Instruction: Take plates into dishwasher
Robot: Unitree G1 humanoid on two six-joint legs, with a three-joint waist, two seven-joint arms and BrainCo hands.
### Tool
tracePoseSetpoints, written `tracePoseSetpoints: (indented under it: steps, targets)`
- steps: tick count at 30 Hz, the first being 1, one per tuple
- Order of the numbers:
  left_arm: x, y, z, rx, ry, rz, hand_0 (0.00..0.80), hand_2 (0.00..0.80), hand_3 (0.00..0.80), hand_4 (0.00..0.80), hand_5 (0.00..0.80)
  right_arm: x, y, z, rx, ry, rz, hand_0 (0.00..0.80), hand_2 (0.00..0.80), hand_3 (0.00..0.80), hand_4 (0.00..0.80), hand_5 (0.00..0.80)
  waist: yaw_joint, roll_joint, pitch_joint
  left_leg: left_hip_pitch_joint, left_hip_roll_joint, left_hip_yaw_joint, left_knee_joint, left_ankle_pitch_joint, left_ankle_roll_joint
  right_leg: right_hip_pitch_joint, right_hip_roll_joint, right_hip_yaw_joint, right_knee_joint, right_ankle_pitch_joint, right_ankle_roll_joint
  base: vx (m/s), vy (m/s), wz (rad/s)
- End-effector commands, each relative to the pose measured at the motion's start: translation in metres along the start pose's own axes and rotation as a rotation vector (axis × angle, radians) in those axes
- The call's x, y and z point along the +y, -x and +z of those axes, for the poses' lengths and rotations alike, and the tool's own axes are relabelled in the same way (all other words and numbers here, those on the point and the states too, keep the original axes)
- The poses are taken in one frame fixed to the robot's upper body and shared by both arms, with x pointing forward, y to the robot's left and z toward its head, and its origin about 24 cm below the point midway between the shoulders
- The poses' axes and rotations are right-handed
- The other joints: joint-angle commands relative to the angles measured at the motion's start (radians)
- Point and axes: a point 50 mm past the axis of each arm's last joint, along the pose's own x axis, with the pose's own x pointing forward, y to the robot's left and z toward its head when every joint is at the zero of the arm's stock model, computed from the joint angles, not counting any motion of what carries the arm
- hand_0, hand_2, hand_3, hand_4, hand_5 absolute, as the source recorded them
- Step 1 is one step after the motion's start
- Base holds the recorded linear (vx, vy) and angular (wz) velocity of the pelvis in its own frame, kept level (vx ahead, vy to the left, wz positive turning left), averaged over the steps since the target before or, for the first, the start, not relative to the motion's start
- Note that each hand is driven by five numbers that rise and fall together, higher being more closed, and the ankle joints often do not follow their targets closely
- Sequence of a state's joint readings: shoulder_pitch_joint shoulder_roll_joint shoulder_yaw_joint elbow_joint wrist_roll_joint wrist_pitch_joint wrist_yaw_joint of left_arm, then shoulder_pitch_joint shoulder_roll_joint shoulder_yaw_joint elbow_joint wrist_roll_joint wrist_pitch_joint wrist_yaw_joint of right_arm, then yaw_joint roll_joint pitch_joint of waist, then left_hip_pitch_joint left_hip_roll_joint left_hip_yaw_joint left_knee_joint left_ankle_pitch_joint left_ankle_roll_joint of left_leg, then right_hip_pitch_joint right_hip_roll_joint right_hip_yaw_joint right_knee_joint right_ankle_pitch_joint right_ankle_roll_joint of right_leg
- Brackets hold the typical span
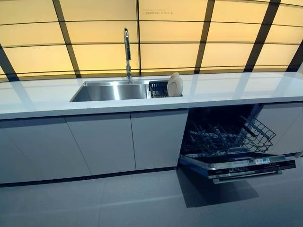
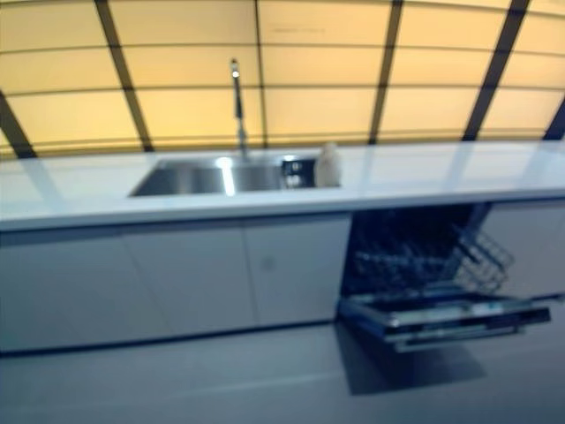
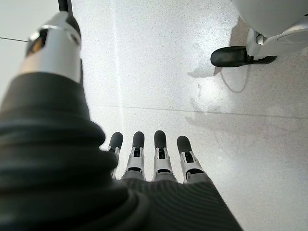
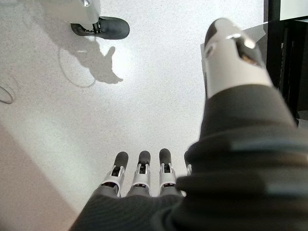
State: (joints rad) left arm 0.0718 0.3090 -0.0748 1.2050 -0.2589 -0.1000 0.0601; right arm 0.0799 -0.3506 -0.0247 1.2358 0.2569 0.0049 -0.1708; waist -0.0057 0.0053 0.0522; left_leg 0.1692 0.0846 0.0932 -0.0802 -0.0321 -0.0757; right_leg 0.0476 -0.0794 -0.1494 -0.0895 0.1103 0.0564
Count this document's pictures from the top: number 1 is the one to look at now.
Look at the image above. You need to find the black wire folding basket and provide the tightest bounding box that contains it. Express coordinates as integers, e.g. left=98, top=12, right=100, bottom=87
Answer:
left=240, top=115, right=277, bottom=152

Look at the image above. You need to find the white cabinet door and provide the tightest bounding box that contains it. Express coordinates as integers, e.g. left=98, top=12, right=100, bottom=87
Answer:
left=257, top=101, right=303, bottom=155
left=130, top=109, right=189, bottom=171
left=65, top=113, right=137, bottom=177
left=0, top=115, right=92, bottom=185

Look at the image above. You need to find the black dish drying rack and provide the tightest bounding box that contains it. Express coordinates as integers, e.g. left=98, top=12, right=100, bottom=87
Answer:
left=148, top=80, right=183, bottom=98

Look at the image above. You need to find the chrome gooseneck kitchen faucet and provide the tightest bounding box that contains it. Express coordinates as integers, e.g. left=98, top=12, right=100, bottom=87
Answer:
left=123, top=27, right=133, bottom=83

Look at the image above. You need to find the black toe kick strip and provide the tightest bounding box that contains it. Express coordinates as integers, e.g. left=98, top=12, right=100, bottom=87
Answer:
left=0, top=166, right=178, bottom=188

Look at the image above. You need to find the stainless steel sink basin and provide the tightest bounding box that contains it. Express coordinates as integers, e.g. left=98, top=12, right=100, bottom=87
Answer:
left=70, top=79, right=184, bottom=103

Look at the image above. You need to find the black dishwasher door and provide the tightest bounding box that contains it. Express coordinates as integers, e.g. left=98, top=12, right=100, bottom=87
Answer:
left=178, top=148, right=298, bottom=185

